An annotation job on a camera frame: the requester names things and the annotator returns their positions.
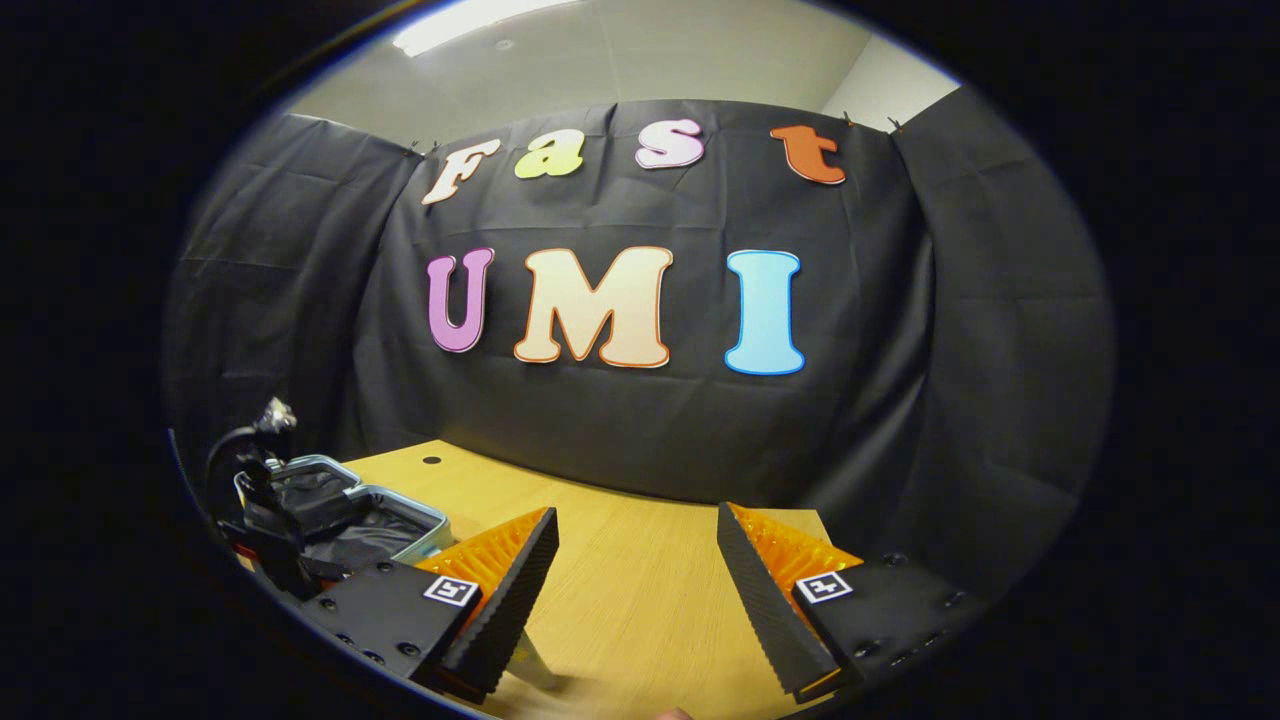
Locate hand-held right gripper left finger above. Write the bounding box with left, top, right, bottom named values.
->
left=298, top=506, right=561, bottom=705

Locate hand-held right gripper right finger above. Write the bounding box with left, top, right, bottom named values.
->
left=715, top=501, right=979, bottom=705

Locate silver sachet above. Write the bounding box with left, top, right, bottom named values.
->
left=514, top=628, right=563, bottom=693

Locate small light blue suitcase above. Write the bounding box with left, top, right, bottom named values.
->
left=235, top=455, right=453, bottom=581

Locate black backdrop cloth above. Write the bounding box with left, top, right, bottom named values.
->
left=165, top=85, right=1116, bottom=601

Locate black cable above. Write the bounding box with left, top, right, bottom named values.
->
left=203, top=424, right=263, bottom=526

